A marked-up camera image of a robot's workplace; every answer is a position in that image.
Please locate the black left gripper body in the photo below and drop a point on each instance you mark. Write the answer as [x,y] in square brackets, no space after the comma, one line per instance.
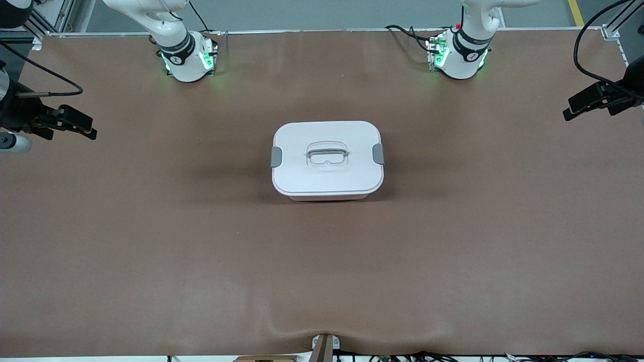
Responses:
[633,79]

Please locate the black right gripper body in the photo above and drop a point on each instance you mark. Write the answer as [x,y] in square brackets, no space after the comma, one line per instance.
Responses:
[17,111]

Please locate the white box lid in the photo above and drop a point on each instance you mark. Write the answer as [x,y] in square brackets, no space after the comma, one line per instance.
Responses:
[302,176]

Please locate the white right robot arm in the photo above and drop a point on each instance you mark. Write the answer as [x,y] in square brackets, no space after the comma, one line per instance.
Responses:
[181,60]

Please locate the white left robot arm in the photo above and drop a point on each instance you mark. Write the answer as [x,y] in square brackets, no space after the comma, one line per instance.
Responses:
[465,55]

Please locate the pink plastic storage box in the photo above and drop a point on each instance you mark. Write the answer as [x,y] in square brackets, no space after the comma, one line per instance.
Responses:
[327,199]

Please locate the brown table mat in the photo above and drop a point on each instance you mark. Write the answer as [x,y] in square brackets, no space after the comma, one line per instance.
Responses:
[322,276]

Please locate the wooden board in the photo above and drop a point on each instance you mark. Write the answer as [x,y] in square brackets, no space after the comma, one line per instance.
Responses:
[264,359]

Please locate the aluminium frame profile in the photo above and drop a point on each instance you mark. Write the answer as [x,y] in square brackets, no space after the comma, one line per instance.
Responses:
[611,31]
[65,12]

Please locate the silver table edge rail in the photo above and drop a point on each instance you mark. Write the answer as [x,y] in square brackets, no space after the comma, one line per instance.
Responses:
[327,30]

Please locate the metal table edge bracket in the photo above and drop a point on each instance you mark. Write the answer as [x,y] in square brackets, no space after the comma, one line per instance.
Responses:
[324,347]

